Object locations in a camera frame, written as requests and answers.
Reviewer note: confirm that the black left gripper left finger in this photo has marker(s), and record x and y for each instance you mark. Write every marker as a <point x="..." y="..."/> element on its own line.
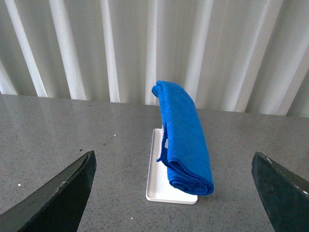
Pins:
<point x="58" y="205"/>

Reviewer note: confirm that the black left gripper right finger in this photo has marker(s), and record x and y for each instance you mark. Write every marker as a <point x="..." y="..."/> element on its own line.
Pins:
<point x="284" y="195"/>

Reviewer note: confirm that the blue microfiber cloth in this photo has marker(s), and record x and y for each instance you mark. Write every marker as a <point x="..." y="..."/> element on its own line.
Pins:
<point x="184" y="150"/>

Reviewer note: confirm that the white towel rack stand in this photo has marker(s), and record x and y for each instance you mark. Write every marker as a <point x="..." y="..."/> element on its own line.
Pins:
<point x="158" y="188"/>

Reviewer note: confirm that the white pleated curtain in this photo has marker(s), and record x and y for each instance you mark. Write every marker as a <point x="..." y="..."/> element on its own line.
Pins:
<point x="230" y="55"/>

